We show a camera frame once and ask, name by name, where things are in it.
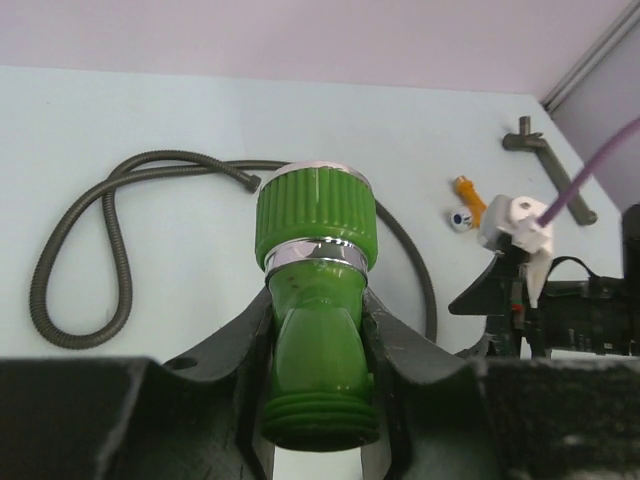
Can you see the right aluminium frame post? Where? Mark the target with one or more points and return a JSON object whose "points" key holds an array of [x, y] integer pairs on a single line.
{"points": [[596, 54]]}

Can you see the green water faucet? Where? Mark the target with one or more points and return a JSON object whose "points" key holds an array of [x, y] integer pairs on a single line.
{"points": [[316, 242]]}

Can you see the dark metal faucet spout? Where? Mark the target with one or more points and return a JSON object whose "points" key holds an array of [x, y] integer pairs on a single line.
{"points": [[525, 140]]}

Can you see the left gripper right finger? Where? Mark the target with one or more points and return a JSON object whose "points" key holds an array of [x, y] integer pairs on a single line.
{"points": [[444, 417]]}

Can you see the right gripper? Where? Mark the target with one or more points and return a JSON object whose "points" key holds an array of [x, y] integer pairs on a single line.
{"points": [[597, 315]]}

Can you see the orange water faucet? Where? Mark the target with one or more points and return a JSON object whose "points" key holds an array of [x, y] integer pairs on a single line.
{"points": [[468, 215]]}

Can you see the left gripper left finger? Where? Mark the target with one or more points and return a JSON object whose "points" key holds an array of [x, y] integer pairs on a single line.
{"points": [[193, 417]]}

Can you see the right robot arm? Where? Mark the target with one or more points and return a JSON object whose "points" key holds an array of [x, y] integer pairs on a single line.
{"points": [[631, 240]]}

